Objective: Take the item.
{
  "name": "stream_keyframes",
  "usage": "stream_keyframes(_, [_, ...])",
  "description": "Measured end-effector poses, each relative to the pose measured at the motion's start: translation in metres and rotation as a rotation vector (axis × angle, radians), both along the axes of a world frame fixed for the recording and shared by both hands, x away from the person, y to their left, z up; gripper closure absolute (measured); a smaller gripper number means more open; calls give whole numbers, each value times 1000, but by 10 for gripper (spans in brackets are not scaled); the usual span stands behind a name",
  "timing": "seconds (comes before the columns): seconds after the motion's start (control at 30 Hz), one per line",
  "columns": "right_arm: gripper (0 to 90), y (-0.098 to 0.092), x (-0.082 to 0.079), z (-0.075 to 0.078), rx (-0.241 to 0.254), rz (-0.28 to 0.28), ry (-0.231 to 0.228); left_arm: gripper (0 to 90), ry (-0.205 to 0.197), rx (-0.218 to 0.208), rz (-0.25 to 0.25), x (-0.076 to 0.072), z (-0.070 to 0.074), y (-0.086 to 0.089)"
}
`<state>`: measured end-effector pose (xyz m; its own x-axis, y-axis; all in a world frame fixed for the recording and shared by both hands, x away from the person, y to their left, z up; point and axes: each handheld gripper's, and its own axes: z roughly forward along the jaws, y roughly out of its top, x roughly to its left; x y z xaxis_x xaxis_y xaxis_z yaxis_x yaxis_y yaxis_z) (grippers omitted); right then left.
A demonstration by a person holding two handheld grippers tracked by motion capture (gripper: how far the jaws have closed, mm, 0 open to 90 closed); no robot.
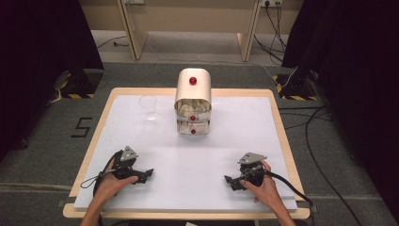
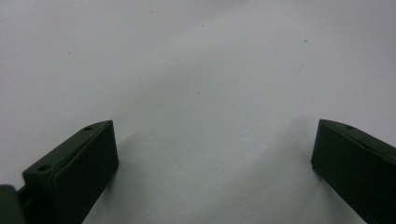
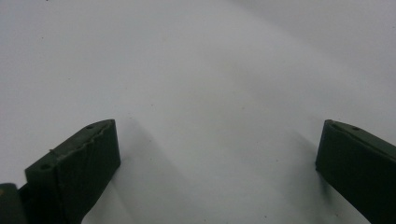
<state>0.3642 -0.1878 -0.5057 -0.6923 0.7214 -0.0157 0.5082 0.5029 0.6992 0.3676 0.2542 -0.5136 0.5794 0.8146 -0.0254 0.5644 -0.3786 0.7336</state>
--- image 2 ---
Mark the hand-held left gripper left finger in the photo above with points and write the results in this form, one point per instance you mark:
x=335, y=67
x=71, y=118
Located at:
x=77, y=168

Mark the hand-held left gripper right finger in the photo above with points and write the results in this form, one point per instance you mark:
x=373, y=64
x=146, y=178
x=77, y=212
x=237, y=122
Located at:
x=351, y=161

